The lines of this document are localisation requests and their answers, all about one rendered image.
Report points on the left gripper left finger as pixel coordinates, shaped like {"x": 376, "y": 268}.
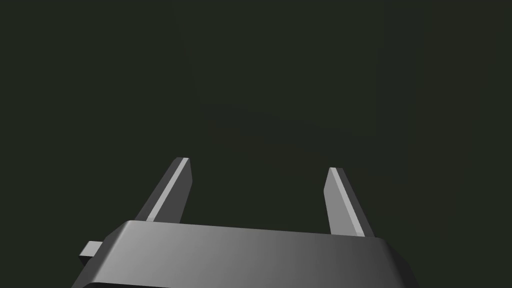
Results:
{"x": 170, "y": 196}

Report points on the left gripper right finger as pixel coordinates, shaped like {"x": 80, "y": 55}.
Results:
{"x": 344, "y": 206}

